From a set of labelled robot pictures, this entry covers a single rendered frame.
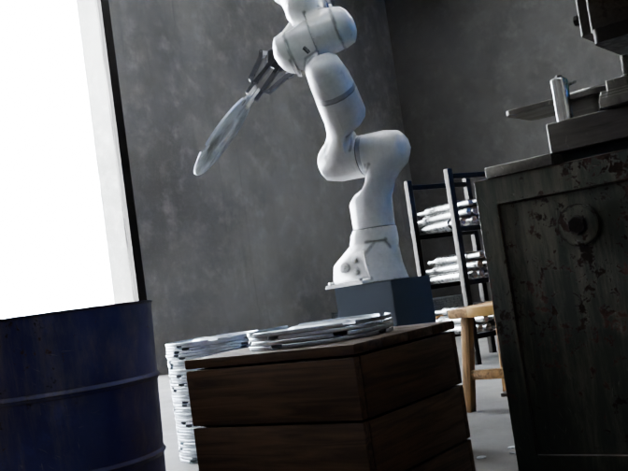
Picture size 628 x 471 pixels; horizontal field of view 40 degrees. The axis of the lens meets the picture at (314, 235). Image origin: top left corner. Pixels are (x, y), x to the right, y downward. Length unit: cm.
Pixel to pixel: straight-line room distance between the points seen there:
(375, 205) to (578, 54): 705
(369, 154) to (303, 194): 605
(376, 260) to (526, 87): 722
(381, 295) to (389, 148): 37
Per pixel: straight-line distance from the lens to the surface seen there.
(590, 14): 190
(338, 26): 217
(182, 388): 261
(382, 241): 220
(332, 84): 213
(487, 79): 952
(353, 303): 220
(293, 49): 218
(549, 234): 169
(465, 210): 421
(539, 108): 193
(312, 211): 831
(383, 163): 220
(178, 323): 687
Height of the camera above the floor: 44
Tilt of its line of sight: 4 degrees up
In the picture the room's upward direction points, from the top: 8 degrees counter-clockwise
